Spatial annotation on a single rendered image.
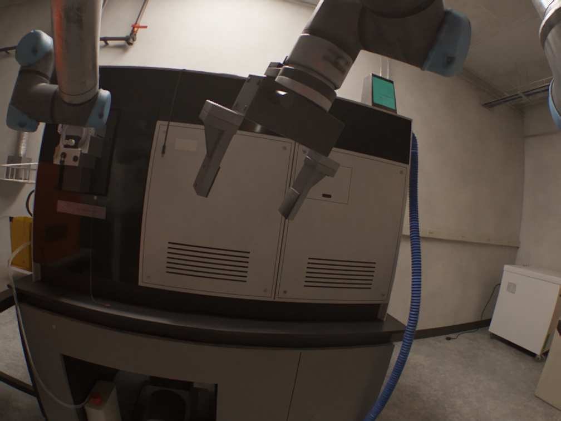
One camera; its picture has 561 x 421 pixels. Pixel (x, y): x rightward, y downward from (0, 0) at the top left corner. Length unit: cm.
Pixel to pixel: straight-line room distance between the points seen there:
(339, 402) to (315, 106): 91
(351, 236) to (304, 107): 59
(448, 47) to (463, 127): 271
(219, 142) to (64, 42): 27
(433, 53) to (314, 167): 21
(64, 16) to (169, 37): 193
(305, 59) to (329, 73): 3
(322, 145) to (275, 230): 46
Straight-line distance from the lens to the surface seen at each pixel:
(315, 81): 32
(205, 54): 219
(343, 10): 34
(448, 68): 30
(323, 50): 33
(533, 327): 302
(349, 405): 106
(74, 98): 52
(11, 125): 61
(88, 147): 79
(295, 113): 32
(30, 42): 62
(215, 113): 30
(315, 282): 84
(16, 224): 108
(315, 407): 101
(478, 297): 335
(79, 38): 44
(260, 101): 30
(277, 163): 78
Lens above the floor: 109
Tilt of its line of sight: 1 degrees down
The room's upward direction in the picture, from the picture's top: 8 degrees clockwise
